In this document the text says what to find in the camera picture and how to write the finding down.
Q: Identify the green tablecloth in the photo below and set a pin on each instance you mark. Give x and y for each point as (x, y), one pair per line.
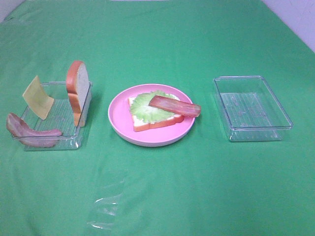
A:
(202, 185)

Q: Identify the toy bread slice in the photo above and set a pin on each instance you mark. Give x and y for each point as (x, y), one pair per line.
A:
(141, 126)
(77, 86)

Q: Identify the green toy lettuce leaf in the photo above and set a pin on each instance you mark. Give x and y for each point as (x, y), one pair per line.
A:
(140, 108)

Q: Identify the yellow toy cheese slice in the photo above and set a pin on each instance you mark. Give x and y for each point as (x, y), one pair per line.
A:
(37, 99)

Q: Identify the clear left plastic tray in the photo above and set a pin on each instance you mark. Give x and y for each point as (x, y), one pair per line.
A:
(60, 117)

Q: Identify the clear right plastic tray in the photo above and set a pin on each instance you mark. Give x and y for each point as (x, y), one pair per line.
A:
(249, 110)

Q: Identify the toy bacon strip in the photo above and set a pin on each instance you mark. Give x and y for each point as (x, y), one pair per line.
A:
(175, 106)
(18, 128)

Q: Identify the clear plastic tray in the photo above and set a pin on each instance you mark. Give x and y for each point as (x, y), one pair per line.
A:
(249, 110)
(60, 117)

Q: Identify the clear plastic wrap piece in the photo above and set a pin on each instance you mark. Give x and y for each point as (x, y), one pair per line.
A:
(106, 202)

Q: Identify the pink round plate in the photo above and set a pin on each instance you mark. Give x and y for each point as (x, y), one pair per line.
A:
(121, 121)

